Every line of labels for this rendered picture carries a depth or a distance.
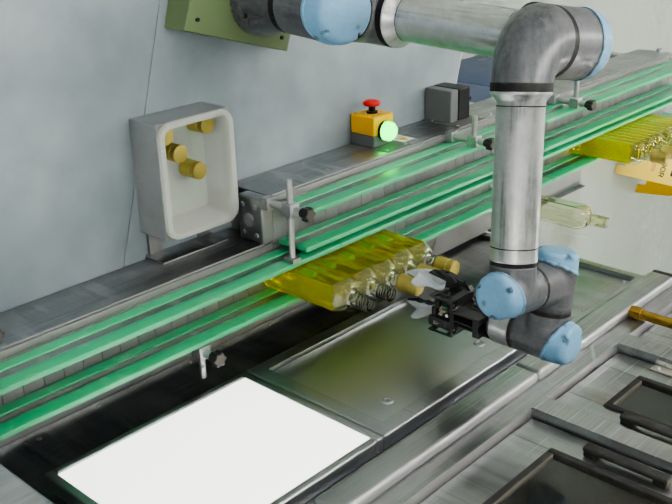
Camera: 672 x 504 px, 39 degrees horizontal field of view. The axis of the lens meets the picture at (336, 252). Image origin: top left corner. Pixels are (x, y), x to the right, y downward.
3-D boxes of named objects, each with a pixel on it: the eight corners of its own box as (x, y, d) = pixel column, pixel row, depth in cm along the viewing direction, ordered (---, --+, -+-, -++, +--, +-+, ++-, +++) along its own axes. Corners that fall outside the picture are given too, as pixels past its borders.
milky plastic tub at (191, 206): (141, 233, 183) (170, 244, 178) (129, 118, 175) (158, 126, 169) (211, 209, 195) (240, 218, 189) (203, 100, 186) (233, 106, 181)
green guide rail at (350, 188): (276, 208, 190) (305, 217, 185) (276, 203, 190) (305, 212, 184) (670, 63, 308) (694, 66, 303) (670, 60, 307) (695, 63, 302)
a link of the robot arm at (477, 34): (323, -28, 179) (583, 6, 144) (376, -21, 190) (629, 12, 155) (316, 38, 182) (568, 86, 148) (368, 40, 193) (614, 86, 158)
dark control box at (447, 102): (423, 118, 240) (450, 123, 235) (423, 87, 237) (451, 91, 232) (443, 112, 246) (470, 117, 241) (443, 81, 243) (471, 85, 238)
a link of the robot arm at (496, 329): (530, 300, 169) (528, 341, 172) (508, 293, 172) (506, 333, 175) (506, 315, 164) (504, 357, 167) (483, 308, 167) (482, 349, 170)
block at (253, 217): (237, 238, 194) (261, 246, 189) (234, 194, 190) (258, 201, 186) (250, 233, 196) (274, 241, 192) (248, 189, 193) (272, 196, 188)
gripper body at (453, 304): (425, 292, 174) (480, 311, 166) (453, 276, 179) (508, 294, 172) (425, 329, 177) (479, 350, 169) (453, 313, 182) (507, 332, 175)
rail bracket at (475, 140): (441, 142, 227) (488, 152, 219) (442, 111, 224) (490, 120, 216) (451, 138, 230) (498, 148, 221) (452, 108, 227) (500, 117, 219)
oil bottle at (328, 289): (264, 286, 193) (342, 316, 180) (262, 260, 191) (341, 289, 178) (284, 277, 197) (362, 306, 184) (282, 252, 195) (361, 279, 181)
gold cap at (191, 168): (177, 160, 183) (192, 164, 180) (191, 155, 186) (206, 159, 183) (179, 177, 185) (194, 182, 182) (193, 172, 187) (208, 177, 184)
